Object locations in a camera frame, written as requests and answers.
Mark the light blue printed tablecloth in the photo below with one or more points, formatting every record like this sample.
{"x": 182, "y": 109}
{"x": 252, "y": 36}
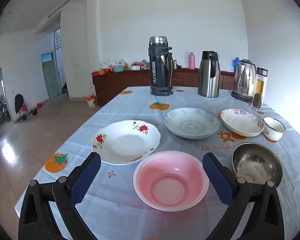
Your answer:
{"x": 130, "y": 107}

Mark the stainless steel bowl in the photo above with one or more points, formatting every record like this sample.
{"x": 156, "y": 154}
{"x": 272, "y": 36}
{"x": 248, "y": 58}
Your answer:
{"x": 255, "y": 162}

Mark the blue thermos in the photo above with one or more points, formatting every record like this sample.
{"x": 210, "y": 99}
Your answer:
{"x": 236, "y": 66}

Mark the white plate with red flowers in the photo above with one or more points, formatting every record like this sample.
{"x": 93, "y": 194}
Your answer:
{"x": 125, "y": 142}

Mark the white plastic bucket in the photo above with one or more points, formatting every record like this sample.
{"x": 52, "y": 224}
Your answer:
{"x": 91, "y": 102}

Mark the red plastic bag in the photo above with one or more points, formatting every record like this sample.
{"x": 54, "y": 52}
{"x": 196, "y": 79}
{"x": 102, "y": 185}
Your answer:
{"x": 40, "y": 105}

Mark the pink plastic bowl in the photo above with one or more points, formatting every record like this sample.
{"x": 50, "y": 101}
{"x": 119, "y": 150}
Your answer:
{"x": 170, "y": 182}

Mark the ceiling tube light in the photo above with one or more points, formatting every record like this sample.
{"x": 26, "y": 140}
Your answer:
{"x": 58, "y": 9}

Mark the white enamel bowl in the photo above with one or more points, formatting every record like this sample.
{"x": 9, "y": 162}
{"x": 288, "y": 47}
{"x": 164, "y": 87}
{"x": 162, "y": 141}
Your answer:
{"x": 272, "y": 133}

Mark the mesh food cover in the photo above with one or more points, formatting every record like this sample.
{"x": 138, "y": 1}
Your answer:
{"x": 108, "y": 63}

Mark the pink thermos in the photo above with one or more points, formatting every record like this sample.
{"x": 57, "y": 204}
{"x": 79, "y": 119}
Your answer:
{"x": 192, "y": 61}

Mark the colourful cloth pile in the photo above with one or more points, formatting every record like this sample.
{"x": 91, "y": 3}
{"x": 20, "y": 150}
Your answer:
{"x": 141, "y": 65}

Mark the small green jar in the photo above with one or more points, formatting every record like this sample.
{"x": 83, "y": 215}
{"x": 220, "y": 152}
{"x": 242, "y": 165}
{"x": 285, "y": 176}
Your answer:
{"x": 175, "y": 64}

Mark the brown wooden sideboard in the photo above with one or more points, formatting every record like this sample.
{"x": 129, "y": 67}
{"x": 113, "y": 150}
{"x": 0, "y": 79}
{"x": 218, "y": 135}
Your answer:
{"x": 120, "y": 85}

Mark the orange printed box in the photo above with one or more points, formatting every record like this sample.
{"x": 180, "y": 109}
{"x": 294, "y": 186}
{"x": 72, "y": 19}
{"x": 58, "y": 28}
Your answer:
{"x": 101, "y": 72}

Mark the green door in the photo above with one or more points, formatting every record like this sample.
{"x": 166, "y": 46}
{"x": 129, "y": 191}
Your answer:
{"x": 51, "y": 80}

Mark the stainless steel electric kettle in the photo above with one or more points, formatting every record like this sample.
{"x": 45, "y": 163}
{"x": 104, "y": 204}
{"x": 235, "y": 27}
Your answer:
{"x": 243, "y": 82}

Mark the white plate with pink flowers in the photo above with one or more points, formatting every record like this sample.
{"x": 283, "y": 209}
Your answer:
{"x": 240, "y": 123}

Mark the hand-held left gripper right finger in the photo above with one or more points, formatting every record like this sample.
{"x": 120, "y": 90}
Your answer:
{"x": 218, "y": 177}

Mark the teal basin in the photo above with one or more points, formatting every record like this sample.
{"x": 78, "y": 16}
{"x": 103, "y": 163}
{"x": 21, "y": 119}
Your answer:
{"x": 119, "y": 69}

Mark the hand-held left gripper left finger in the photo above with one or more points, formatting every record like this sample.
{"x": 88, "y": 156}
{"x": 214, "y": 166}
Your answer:
{"x": 86, "y": 177}

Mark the white plate with blue pattern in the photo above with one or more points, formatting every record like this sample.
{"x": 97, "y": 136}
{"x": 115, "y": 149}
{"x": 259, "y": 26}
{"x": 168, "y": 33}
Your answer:
{"x": 190, "y": 125}

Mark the stainless steel carafe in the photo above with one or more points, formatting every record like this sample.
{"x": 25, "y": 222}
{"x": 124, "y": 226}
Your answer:
{"x": 207, "y": 80}

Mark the black vacuum flask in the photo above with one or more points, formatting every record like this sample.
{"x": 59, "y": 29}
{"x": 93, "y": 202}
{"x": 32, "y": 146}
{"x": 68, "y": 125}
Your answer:
{"x": 160, "y": 75}

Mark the glass tea bottle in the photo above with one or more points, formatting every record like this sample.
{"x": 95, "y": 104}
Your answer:
{"x": 259, "y": 92}

